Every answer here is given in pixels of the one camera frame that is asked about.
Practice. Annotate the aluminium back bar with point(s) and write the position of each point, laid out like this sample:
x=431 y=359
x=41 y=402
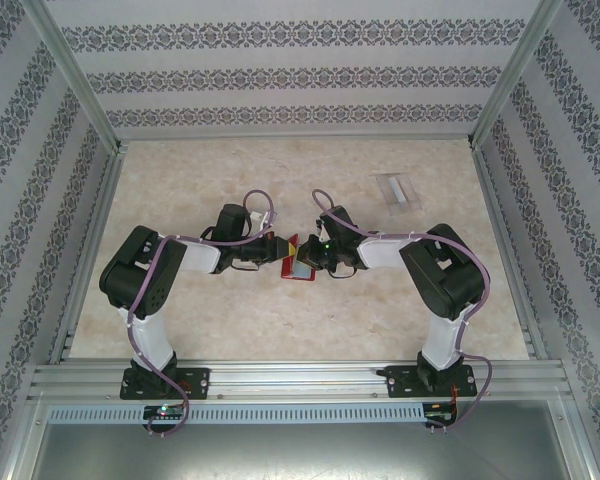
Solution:
x=295 y=137

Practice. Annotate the blue credit card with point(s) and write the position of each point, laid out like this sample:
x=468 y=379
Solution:
x=302 y=272

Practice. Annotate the small circuit board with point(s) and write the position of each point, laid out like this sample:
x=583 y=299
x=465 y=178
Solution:
x=164 y=411
x=440 y=412

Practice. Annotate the aluminium frame post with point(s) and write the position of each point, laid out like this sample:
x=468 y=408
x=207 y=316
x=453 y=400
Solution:
x=75 y=75
x=515 y=75

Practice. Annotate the clear plastic case grey stripe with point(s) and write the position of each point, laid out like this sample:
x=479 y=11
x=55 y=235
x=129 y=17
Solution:
x=397 y=195

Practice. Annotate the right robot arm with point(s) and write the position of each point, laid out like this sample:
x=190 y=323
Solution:
x=440 y=345

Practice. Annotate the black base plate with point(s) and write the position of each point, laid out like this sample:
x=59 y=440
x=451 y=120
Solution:
x=400 y=382
x=195 y=382

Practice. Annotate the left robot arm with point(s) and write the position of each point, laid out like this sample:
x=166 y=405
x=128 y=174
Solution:
x=150 y=340

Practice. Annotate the aluminium mounting rail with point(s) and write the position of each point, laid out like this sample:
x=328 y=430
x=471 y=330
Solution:
x=300 y=375

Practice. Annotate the aluminium side rail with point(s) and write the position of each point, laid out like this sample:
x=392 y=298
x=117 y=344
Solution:
x=510 y=250
x=87 y=250

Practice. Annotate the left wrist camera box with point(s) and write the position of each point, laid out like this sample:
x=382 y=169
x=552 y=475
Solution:
x=261 y=222

